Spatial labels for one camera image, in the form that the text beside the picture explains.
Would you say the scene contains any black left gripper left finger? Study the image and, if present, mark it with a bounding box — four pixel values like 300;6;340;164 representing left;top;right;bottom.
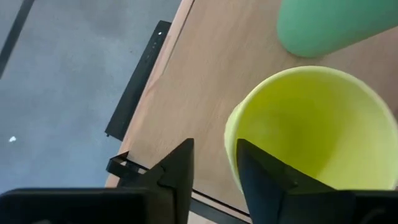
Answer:
0;138;195;224

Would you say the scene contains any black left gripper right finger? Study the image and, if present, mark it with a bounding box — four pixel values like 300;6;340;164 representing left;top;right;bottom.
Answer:
236;138;398;224

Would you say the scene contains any yellow ribbed mug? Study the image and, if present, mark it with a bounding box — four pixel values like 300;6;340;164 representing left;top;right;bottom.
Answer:
223;65;398;195

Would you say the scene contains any green plastic cup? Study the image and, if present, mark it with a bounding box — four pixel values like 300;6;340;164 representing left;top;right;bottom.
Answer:
275;0;398;58

